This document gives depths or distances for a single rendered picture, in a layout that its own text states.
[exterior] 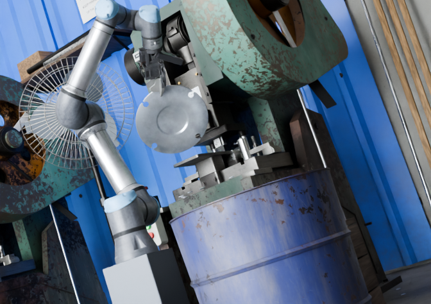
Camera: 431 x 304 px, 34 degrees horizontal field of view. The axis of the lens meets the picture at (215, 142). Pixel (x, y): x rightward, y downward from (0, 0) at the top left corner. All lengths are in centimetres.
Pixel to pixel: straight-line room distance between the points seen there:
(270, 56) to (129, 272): 99
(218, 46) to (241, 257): 129
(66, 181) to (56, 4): 165
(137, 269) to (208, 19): 96
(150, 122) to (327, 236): 135
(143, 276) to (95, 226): 281
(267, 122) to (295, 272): 169
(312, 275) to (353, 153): 250
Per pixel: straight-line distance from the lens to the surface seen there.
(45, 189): 412
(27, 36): 563
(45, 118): 376
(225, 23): 269
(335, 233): 166
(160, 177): 477
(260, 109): 322
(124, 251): 242
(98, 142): 265
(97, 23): 256
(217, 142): 311
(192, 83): 311
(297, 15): 329
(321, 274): 161
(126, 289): 241
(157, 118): 283
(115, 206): 244
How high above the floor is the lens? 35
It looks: 9 degrees up
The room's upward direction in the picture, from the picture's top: 19 degrees counter-clockwise
